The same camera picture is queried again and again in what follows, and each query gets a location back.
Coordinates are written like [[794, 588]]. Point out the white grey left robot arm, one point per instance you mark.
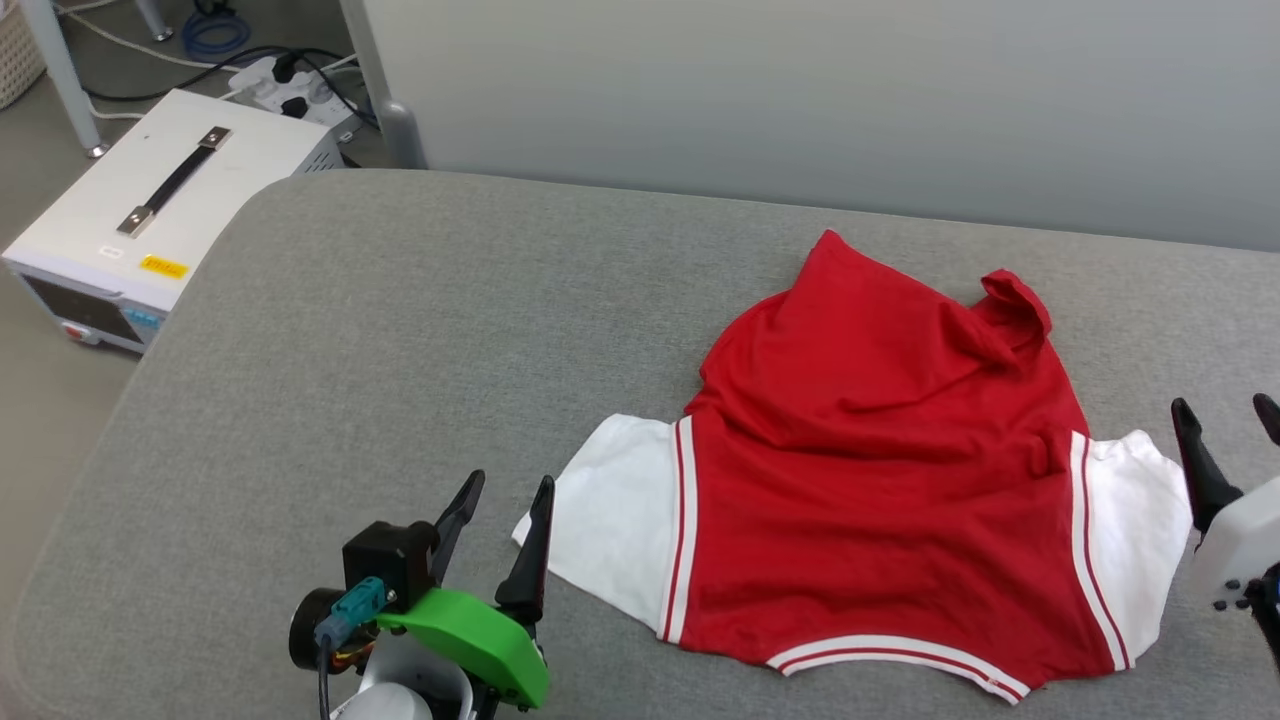
[[410, 685]]

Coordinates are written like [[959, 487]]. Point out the grey partition post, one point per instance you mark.
[[395, 120]]

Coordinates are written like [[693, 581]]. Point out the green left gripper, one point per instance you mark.
[[480, 640]]

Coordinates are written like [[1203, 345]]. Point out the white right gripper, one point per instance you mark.
[[1240, 545]]

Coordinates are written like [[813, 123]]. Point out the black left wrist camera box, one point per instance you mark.
[[390, 555]]

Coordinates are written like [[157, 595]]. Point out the white power strip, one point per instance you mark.
[[310, 100]]

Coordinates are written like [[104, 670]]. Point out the red white basketball jersey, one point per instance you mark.
[[870, 480]]

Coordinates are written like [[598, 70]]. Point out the white woven basket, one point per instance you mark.
[[18, 50]]

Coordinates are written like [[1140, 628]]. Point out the white metal table leg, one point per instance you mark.
[[152, 18], [62, 70]]

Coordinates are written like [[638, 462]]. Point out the yellow warning sticker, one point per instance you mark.
[[164, 266]]

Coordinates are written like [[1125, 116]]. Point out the white power supply box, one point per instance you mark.
[[200, 220]]

